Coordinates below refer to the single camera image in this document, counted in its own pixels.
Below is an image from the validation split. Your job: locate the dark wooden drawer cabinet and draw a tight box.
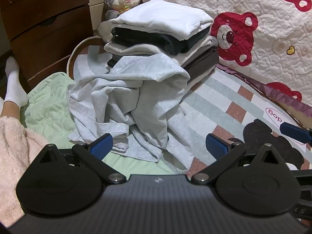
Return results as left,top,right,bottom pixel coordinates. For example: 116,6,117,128
1,0,93,91

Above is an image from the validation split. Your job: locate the white bear print quilt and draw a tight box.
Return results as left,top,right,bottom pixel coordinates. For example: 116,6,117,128
143,0,311,116

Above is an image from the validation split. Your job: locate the white sock foot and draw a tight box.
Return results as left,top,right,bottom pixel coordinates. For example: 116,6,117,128
4,57,28,108

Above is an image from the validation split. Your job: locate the light green quilted sheet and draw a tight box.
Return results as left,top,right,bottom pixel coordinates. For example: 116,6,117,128
21,72,186,177

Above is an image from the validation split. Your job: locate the checked plush blanket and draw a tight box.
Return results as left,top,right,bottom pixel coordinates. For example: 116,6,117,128
69,44,311,176

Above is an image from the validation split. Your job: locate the cream folded garment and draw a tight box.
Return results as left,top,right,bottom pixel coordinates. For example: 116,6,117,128
104,34,218,67

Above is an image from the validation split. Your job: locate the white folded garment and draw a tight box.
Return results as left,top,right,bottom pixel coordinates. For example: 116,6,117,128
97,0,214,41

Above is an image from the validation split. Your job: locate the black folded garment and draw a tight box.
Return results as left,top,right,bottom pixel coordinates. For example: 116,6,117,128
112,27,210,55

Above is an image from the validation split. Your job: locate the light grey sweatshirt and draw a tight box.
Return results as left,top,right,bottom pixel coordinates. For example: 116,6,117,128
67,53,194,172

